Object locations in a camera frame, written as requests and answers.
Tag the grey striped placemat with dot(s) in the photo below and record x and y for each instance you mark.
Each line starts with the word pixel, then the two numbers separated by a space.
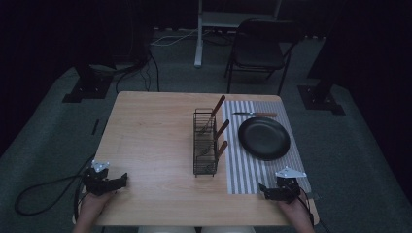
pixel 239 171

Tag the black round plate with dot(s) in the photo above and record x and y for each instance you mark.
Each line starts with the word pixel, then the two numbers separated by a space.
pixel 264 138

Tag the black folding chair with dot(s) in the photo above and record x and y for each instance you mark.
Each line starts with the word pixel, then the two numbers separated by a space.
pixel 257 53

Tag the person's light clothing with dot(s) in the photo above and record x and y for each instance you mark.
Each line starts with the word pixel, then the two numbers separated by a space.
pixel 194 230

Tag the person's left hand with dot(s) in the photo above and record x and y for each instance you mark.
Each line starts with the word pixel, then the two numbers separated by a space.
pixel 92 204

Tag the small black floor strip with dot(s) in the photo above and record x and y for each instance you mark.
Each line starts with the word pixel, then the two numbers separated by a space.
pixel 95 127

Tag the black stand with base plate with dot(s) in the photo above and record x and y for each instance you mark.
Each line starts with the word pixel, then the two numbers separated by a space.
pixel 320 97
pixel 89 87

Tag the white metal desk frame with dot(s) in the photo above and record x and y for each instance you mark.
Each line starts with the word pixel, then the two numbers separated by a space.
pixel 199 39

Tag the person's right hand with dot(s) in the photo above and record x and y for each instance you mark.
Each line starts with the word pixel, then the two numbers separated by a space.
pixel 296 210

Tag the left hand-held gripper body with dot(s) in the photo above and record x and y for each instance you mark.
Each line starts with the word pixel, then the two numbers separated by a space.
pixel 95 183

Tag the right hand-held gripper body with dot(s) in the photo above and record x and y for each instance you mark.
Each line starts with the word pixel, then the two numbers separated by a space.
pixel 286 187

